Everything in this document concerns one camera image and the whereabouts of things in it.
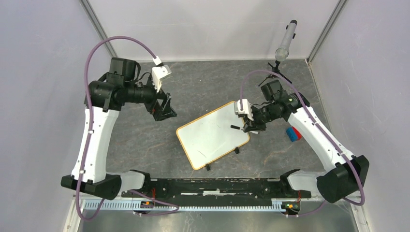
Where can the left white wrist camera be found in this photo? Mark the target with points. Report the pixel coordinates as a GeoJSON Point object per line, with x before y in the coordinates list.
{"type": "Point", "coordinates": [159, 72]}

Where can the black microphone tripod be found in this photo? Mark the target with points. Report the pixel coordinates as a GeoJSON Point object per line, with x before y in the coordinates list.
{"type": "Point", "coordinates": [275, 69]}

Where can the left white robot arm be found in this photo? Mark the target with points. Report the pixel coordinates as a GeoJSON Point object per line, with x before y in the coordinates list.
{"type": "Point", "coordinates": [108, 94]}

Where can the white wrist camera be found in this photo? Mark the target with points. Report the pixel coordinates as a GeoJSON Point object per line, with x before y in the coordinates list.
{"type": "Point", "coordinates": [159, 72]}
{"type": "Point", "coordinates": [242, 108]}

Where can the yellow framed whiteboard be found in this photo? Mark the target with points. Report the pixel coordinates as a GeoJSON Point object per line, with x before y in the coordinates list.
{"type": "Point", "coordinates": [209, 137]}

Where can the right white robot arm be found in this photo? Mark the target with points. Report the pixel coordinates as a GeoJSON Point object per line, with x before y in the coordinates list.
{"type": "Point", "coordinates": [344, 173]}

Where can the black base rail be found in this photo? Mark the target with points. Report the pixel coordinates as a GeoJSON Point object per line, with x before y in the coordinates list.
{"type": "Point", "coordinates": [220, 191]}

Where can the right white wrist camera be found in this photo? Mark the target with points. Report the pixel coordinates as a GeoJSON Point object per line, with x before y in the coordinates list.
{"type": "Point", "coordinates": [242, 108]}

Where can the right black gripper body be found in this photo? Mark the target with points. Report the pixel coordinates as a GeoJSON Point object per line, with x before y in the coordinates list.
{"type": "Point", "coordinates": [260, 116]}

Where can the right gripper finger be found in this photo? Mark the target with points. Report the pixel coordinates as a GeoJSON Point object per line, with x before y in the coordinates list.
{"type": "Point", "coordinates": [250, 131]}
{"type": "Point", "coordinates": [248, 124]}

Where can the blue red whiteboard eraser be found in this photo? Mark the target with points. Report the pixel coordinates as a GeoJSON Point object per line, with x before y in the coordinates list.
{"type": "Point", "coordinates": [293, 134]}

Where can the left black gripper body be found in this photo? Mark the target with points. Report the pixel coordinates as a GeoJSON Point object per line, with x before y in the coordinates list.
{"type": "Point", "coordinates": [153, 104]}

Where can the grey slotted cable duct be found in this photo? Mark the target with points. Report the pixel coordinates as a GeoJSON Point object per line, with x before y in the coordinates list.
{"type": "Point", "coordinates": [136, 205]}

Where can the white black marker pen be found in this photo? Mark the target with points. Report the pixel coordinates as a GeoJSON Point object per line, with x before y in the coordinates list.
{"type": "Point", "coordinates": [236, 127]}

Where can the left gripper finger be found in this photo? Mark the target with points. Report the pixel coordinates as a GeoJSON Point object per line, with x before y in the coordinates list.
{"type": "Point", "coordinates": [167, 110]}
{"type": "Point", "coordinates": [160, 115]}

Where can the silver microphone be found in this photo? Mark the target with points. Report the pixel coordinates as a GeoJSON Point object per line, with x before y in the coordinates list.
{"type": "Point", "coordinates": [283, 50]}

